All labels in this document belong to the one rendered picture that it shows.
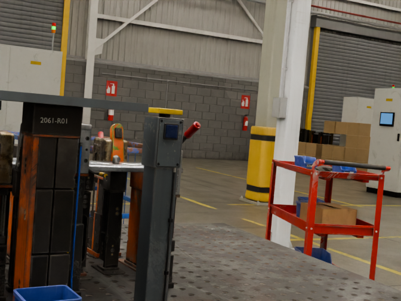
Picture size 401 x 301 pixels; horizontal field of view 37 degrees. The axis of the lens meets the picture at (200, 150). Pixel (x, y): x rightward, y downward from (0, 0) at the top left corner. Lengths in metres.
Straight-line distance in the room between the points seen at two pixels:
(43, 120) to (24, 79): 8.28
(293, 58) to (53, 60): 5.01
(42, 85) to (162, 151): 8.26
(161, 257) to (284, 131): 4.13
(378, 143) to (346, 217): 8.26
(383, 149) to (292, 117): 6.46
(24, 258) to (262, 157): 7.43
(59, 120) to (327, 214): 2.59
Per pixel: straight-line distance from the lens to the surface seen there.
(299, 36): 5.51
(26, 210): 1.25
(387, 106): 11.83
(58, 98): 1.20
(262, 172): 8.58
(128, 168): 1.61
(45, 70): 9.58
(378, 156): 11.90
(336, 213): 3.66
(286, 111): 5.44
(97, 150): 1.88
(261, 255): 2.09
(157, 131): 1.33
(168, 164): 1.35
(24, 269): 1.26
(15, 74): 9.48
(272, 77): 8.64
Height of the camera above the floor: 1.14
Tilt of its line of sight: 3 degrees down
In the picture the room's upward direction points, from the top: 5 degrees clockwise
